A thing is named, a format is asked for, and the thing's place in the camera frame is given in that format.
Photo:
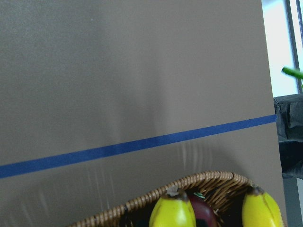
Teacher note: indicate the yellow banana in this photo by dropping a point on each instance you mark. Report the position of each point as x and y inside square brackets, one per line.
[173, 209]
[259, 209]

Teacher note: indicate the wicker fruit basket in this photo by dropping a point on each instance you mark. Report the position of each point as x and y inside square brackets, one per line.
[223, 192]

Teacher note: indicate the brown paper table cover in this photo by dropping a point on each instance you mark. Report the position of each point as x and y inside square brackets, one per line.
[102, 101]

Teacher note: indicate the red yellow mango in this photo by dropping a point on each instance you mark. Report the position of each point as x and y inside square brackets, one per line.
[204, 214]

